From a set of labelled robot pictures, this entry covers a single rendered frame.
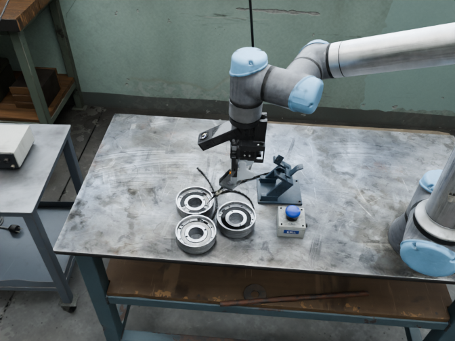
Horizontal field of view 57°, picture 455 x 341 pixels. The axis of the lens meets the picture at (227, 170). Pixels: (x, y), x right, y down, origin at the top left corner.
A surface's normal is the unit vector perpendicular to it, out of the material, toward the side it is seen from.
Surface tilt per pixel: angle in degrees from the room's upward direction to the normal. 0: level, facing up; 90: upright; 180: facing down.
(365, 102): 90
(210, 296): 0
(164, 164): 0
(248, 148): 90
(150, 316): 0
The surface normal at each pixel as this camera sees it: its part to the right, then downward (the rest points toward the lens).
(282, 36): -0.07, 0.69
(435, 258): -0.45, 0.69
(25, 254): 0.03, -0.73
